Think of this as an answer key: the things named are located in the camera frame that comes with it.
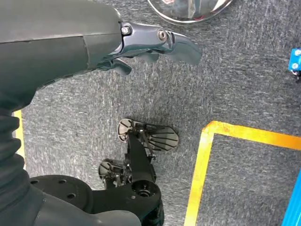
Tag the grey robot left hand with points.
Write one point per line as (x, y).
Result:
(59, 37)

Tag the blue metal shelf rack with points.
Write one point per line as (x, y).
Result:
(293, 206)

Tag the robot left arm ribbed sleeve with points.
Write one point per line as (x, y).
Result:
(11, 156)

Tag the chrome stanchion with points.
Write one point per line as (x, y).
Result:
(188, 12)

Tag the yellow floor tape square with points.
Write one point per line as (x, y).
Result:
(202, 162)

